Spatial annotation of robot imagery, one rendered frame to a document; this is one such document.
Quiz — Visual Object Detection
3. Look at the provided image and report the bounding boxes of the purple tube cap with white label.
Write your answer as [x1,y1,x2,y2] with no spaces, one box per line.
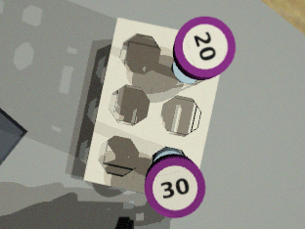
[171,17,236,85]

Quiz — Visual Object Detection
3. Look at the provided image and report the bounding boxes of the cream tube rack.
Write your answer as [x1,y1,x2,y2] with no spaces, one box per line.
[84,18,220,194]

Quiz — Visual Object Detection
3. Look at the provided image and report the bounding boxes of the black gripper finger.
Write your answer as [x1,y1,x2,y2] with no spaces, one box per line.
[115,217,134,229]

